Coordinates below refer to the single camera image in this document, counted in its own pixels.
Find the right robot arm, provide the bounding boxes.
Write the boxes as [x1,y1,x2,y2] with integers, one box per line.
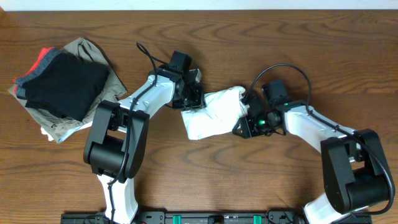
[233,88,396,223]

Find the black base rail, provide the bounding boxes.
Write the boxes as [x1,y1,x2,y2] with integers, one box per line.
[60,209,373,224]

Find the grey blue folded garment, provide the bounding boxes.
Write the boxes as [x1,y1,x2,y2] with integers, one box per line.
[14,48,62,100]

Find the red folded garment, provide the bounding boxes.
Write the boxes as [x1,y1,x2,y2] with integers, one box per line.
[12,47,54,94]

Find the white printed t-shirt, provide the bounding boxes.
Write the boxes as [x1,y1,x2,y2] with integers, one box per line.
[181,86,249,140]

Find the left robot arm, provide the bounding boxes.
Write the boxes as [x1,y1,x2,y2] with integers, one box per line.
[83,68,205,223]

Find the khaki folded garment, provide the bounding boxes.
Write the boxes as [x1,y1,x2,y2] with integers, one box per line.
[9,38,127,132]

